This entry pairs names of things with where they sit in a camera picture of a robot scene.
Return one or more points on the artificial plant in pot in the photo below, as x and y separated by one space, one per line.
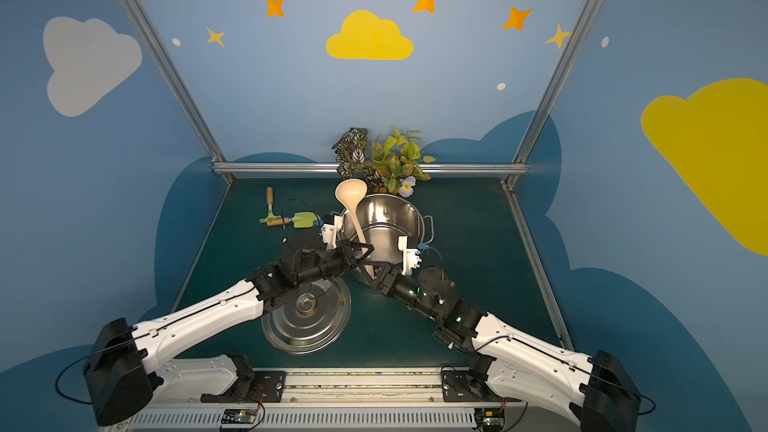
391 166

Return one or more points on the green spatula wooden handle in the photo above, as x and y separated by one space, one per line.
300 220

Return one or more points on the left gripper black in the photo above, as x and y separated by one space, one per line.
344 253

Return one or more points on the stainless steel pot lid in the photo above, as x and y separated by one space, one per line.
312 318

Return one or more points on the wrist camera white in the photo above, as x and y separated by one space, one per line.
410 248
331 229

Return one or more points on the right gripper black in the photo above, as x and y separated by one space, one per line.
387 274

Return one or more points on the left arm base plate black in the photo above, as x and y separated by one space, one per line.
251 387

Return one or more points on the right circuit board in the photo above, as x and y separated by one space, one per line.
489 420

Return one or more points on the aluminium frame post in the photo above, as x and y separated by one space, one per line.
581 28
161 56

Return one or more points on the small green fork wooden handle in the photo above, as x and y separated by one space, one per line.
270 215

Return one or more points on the aluminium frame right post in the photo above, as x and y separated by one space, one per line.
581 28

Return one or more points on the left circuit board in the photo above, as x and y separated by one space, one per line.
239 417

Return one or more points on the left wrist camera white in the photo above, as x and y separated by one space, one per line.
331 229

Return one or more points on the circuit board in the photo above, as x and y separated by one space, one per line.
489 420
239 417

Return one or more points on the beige plastic ladle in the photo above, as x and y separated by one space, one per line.
350 193

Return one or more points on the aluminium frame left post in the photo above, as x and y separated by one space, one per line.
161 56

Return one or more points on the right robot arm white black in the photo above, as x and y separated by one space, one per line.
594 392

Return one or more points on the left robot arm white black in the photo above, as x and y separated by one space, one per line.
122 370

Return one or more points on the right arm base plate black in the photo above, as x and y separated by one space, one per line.
459 385

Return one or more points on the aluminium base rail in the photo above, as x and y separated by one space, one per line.
332 399

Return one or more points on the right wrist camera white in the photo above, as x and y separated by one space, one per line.
410 248

